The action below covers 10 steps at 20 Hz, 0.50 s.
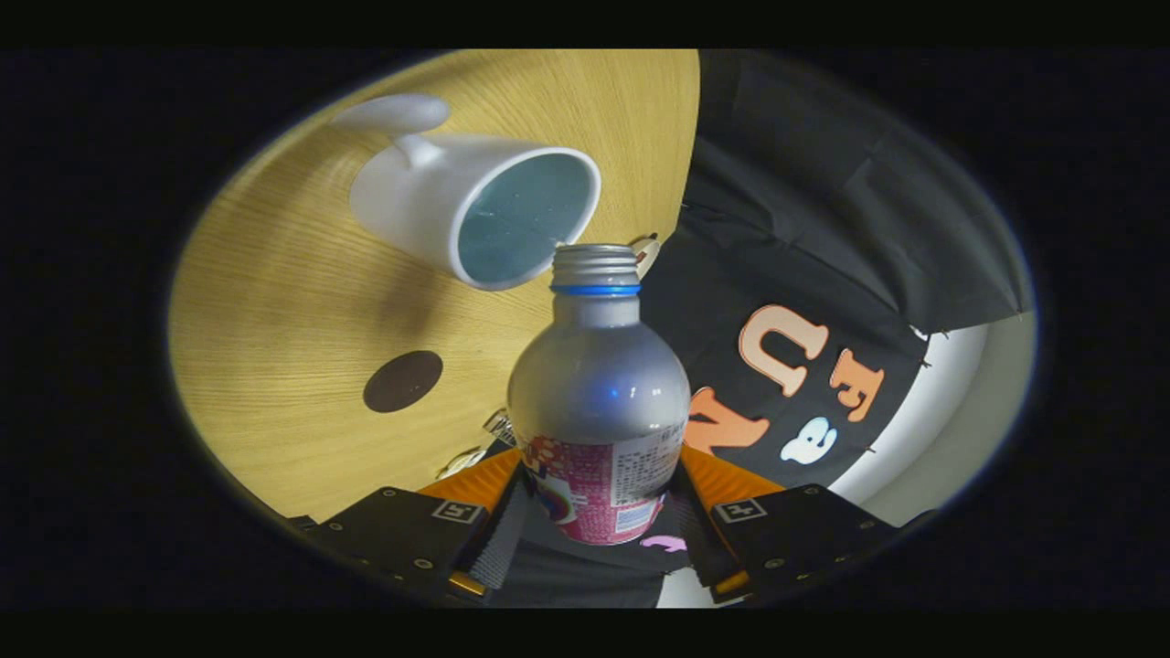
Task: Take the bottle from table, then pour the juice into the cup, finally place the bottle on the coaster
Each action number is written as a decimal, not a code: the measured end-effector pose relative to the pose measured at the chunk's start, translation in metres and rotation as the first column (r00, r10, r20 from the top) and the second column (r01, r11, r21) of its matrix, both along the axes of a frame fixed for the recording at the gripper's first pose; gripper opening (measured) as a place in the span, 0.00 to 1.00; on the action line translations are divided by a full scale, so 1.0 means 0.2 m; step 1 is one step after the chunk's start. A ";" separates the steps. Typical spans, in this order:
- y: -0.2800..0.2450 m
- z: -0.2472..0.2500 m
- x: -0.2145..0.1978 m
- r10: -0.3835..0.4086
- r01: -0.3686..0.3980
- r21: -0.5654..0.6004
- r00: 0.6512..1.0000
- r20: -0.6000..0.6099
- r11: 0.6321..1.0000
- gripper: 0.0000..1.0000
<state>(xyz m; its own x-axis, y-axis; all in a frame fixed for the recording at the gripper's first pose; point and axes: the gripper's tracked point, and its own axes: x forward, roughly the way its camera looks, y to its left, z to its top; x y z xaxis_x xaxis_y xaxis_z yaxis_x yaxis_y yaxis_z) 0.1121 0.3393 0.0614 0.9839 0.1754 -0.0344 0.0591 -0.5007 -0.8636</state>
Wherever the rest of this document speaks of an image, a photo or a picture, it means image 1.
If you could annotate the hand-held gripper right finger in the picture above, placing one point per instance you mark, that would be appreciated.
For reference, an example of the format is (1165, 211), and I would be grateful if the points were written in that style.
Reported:
(704, 544)

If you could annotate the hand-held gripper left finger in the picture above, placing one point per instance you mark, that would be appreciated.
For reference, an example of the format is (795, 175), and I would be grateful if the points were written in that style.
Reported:
(498, 539)

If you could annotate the silver juice bottle pink label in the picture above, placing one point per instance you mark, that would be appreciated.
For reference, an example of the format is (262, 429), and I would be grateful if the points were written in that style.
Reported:
(599, 393)

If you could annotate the dark brown round coaster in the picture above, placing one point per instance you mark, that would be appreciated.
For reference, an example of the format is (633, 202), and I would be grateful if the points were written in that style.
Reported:
(402, 381)

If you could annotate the white divided dish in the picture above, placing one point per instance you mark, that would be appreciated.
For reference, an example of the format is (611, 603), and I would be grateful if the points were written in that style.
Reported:
(462, 462)

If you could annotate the metal mesh holder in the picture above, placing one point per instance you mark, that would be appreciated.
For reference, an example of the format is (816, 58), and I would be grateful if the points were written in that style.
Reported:
(500, 427)

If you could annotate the white plate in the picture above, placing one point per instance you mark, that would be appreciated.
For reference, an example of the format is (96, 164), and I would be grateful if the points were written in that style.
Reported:
(645, 256)

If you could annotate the wooden table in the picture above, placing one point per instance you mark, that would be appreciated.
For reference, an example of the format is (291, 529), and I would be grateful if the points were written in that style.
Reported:
(292, 302)

